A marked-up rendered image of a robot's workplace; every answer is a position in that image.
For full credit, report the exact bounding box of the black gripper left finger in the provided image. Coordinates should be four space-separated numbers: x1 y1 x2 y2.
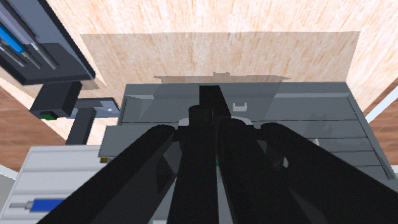
36 85 219 224

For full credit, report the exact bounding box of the blue-handled tool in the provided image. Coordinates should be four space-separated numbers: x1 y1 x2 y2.
0 24 40 69

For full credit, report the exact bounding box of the grey status board with lamps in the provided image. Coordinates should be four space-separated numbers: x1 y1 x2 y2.
0 97 120 224

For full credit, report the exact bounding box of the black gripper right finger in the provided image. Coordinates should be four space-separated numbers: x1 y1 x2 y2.
209 85 398 224

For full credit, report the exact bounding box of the hex screwdriver with red band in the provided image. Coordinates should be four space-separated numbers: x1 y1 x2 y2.
0 0 56 69

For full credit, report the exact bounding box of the grey tool chest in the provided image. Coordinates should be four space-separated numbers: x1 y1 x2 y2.
98 82 398 192

